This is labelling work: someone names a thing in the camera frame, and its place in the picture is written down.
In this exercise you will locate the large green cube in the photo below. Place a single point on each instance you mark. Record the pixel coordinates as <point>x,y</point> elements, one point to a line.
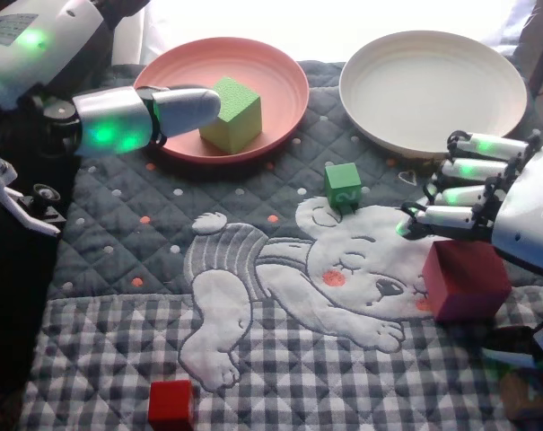
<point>235,121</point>

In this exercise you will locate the grey quilt with bear print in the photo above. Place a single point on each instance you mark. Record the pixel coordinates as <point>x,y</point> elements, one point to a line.
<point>275,314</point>

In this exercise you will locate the large red cube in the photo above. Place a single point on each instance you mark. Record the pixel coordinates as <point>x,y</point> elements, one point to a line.
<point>464,283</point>

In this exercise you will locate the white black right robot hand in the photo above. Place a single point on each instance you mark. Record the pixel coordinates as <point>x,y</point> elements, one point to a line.
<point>522,202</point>

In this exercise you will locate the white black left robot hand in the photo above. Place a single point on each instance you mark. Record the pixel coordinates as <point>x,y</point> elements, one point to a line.
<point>109,121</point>

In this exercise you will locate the white round plate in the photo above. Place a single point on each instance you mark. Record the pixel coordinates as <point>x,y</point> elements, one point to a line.
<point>432,90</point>

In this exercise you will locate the pink round plate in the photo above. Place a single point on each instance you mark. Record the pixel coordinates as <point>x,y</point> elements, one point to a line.
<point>280,85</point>

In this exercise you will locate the small green cube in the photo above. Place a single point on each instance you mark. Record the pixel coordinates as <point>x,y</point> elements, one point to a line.
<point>341,186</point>

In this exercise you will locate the small red block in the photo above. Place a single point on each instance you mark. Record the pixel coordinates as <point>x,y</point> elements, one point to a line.
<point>171,404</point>

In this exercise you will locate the brown block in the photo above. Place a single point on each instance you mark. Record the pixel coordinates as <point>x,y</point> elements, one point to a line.
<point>522,397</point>

